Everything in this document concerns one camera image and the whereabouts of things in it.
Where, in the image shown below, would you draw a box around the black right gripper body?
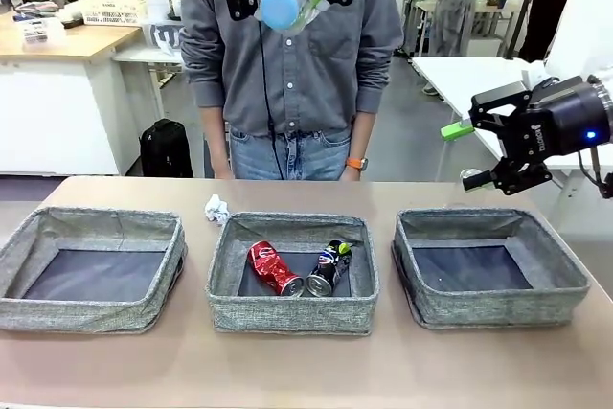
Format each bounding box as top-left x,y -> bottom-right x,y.
497,76 -> 613,164

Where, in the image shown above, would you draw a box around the clear bottle blue cap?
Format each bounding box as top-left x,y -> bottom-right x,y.
256,0 -> 331,37

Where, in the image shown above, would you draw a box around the crushed dark can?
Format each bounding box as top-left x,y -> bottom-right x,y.
305,239 -> 353,299

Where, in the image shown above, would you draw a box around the white paper ball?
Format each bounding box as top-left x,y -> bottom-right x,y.
204,193 -> 231,226

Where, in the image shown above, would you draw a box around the crushed red can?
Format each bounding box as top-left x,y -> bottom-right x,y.
246,239 -> 306,299

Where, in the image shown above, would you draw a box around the person's left forearm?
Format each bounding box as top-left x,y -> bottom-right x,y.
352,111 -> 377,160

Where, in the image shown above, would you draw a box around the person's right forearm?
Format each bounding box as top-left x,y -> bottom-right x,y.
198,105 -> 230,170

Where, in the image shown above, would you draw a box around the white paper roll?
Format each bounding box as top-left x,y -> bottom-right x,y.
145,0 -> 171,22

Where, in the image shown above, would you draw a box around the clear bin with logo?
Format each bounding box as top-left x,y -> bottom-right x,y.
141,20 -> 186,51

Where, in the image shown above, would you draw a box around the grey button shirt torso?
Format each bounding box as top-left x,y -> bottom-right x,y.
179,0 -> 406,137

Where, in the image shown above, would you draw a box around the background person beige top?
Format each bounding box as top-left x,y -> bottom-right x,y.
517,0 -> 583,64

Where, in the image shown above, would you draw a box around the black tripod pole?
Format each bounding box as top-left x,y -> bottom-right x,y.
506,0 -> 547,59

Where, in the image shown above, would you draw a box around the background person white top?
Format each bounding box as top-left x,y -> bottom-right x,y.
427,0 -> 511,58

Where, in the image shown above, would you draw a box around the white background table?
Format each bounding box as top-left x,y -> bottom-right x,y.
112,42 -> 188,108

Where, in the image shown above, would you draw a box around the white printed crate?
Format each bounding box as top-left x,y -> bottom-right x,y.
76,0 -> 148,27

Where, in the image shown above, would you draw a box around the grey fabric basket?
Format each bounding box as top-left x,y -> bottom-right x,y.
205,211 -> 380,337
391,207 -> 592,331
0,207 -> 188,336

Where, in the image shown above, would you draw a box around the black backpack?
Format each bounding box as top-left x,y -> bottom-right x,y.
138,118 -> 195,179

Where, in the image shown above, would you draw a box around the blue jeans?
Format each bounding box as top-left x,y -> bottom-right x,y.
228,124 -> 358,183

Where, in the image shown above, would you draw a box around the folded cloth stack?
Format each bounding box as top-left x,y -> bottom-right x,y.
13,1 -> 58,17

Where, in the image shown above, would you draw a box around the clear plastic storage box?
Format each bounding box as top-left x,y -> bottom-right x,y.
12,15 -> 66,46

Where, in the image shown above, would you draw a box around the thin black gripper wire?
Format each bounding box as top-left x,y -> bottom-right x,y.
577,148 -> 613,200

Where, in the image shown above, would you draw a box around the background desk grey frame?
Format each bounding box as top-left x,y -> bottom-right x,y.
404,0 -> 523,58

